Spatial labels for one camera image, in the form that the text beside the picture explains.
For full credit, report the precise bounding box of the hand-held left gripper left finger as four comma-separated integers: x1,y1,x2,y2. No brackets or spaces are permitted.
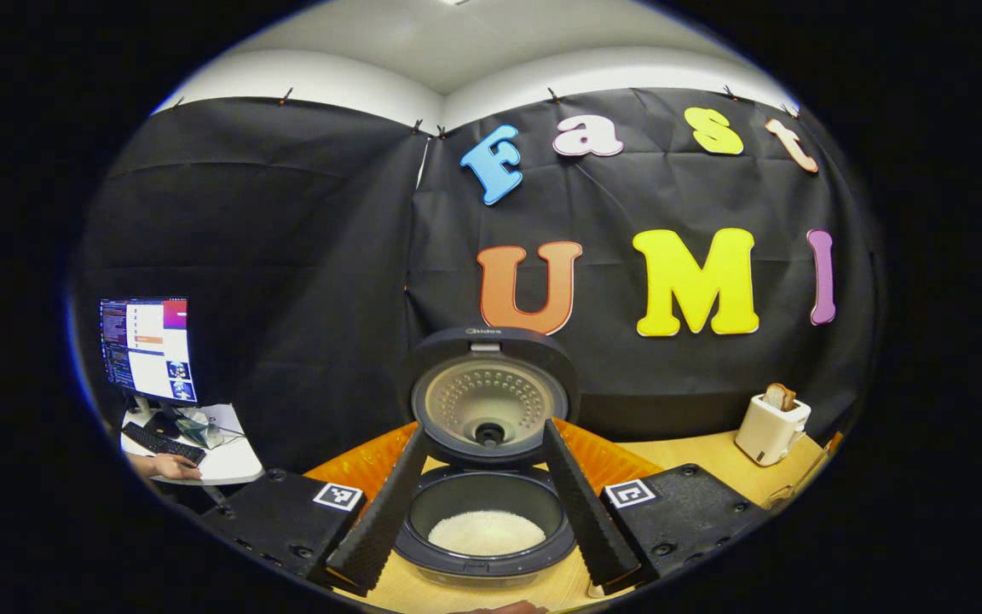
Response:
201,420,429,595

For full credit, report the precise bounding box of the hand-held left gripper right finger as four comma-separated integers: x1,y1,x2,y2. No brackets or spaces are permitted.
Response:
542,416,769,596

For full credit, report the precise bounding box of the white rice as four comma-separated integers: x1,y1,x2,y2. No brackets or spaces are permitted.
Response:
428,509,547,557

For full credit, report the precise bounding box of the silver black rice cooker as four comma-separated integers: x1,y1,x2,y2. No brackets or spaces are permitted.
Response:
395,327,581,589

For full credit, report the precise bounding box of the white side table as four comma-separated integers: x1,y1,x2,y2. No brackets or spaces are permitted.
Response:
120,403,264,487

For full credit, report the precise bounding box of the white toaster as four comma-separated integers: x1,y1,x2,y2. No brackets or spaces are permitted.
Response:
734,394,812,467

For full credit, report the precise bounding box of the clear plastic bag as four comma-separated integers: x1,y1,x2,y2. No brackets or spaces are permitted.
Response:
174,414,224,450

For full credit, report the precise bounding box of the black keyboard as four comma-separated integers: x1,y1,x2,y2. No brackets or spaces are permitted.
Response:
122,421,206,466

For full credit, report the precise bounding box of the computer monitor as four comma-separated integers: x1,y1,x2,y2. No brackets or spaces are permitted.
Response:
99,297,199,419

